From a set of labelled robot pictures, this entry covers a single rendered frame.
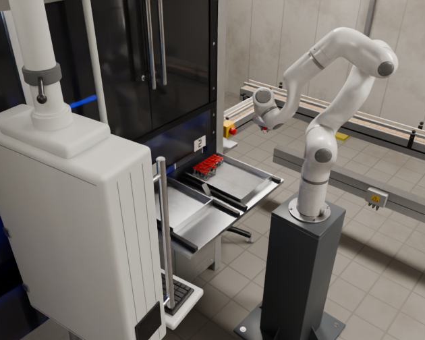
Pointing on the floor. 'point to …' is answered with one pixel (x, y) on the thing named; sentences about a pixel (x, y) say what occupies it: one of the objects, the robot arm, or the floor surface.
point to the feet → (241, 233)
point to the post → (219, 101)
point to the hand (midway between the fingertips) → (265, 127)
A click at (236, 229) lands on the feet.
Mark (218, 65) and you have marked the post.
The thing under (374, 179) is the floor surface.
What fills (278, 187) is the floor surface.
